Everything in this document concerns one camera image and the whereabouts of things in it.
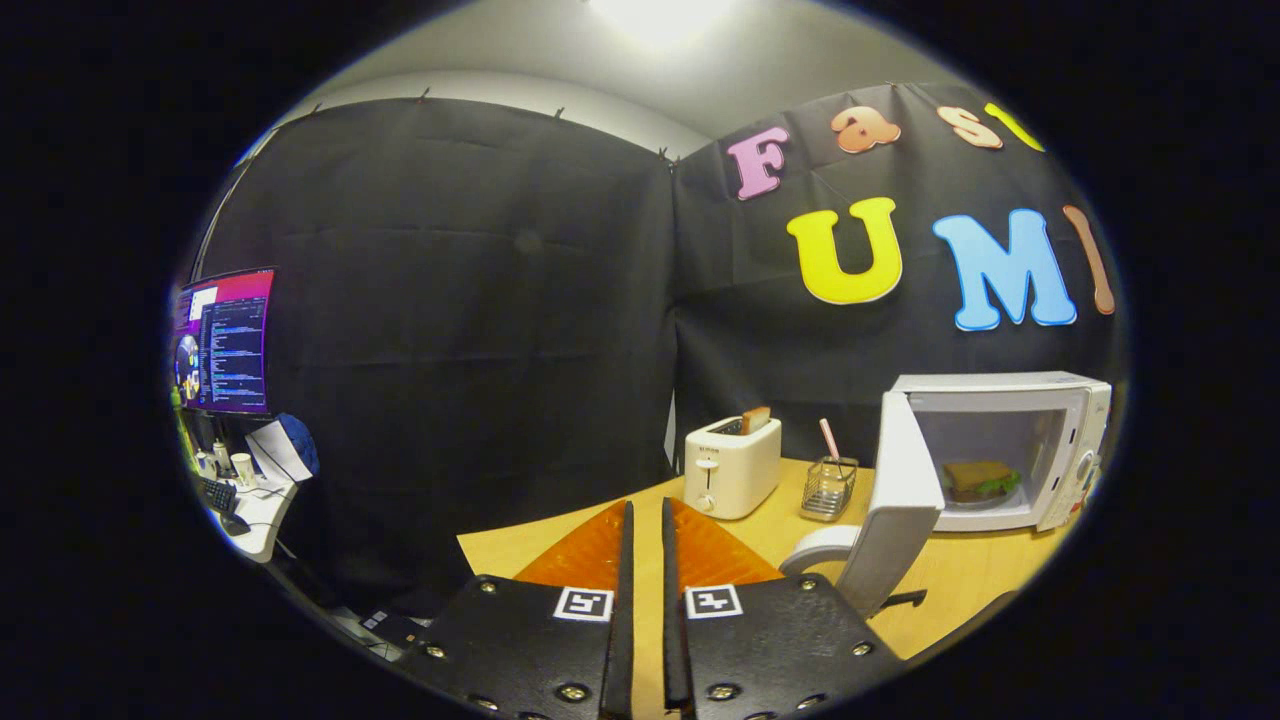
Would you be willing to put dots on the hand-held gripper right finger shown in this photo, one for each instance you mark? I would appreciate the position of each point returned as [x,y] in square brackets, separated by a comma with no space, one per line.
[675,620]

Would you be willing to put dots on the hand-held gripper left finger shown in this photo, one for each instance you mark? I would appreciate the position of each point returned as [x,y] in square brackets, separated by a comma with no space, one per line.
[622,620]

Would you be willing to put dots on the brown bread lettuce sandwich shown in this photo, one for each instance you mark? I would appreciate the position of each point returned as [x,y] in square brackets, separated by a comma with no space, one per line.
[975,478]

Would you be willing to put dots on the white microwave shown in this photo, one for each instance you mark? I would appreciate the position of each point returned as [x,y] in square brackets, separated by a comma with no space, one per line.
[1000,395]

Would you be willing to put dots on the white toaster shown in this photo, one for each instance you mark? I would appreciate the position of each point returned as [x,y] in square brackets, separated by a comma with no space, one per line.
[735,475]

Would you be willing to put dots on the toast slice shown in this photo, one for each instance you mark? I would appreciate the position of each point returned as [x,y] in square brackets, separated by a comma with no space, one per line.
[755,420]

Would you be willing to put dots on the pink striped straw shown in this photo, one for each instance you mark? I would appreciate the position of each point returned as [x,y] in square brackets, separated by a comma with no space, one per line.
[829,438]

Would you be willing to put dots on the white side desk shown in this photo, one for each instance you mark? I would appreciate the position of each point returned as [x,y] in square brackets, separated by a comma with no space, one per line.
[265,520]

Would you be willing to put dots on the white paper sheet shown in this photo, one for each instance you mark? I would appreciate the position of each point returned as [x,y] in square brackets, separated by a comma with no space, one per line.
[278,455]

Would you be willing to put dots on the white paper cup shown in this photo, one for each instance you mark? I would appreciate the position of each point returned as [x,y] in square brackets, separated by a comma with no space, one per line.
[242,470]

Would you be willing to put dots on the black keyboard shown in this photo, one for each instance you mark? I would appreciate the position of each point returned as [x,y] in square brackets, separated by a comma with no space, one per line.
[218,494]

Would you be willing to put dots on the computer monitor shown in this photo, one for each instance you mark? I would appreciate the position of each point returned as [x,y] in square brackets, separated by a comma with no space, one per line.
[230,345]

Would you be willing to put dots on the ceiling light panel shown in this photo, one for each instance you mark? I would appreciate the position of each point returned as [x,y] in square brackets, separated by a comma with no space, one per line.
[660,15]

